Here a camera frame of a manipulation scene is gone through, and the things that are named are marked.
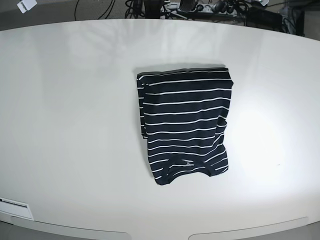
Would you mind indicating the white paper label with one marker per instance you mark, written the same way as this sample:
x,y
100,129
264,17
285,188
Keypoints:
x,y
15,209

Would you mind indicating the navy white striped T-shirt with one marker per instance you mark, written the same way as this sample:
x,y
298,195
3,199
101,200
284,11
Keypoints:
x,y
183,117

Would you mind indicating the white power strip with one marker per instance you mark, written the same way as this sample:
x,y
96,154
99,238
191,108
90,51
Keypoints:
x,y
200,9

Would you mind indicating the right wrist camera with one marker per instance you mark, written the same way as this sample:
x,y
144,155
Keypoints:
x,y
26,5

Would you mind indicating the black box on floor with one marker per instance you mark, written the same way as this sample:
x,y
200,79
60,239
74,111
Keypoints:
x,y
263,19

